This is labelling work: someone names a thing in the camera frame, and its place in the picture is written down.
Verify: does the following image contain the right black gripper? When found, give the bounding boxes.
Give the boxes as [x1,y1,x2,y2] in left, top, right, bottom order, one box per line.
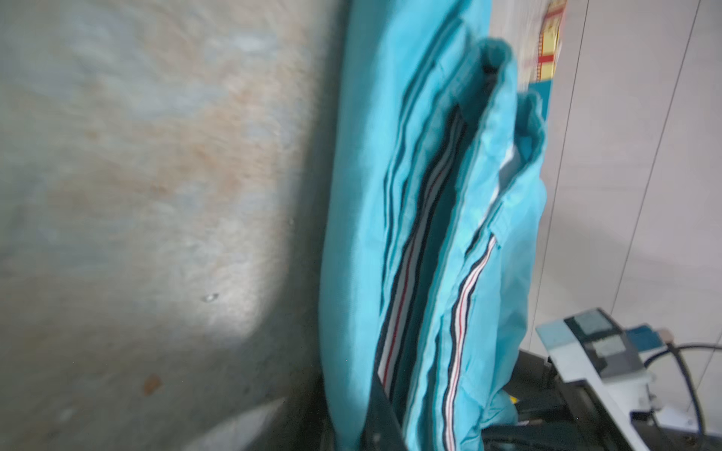
[482,351,643,450]

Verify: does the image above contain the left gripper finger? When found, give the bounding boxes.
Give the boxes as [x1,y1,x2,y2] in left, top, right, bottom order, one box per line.
[360,374,408,451]

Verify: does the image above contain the teal pants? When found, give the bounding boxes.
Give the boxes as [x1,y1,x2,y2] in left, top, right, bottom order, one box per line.
[319,1,547,450]

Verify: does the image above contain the small teal block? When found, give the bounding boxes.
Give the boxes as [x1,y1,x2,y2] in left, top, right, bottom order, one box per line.
[528,79,553,120]

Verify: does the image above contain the small pink house box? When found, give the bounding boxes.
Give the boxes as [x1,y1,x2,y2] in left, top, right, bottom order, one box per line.
[531,0,568,83]

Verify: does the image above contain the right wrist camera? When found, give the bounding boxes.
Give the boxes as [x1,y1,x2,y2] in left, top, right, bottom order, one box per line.
[535,308,665,390]

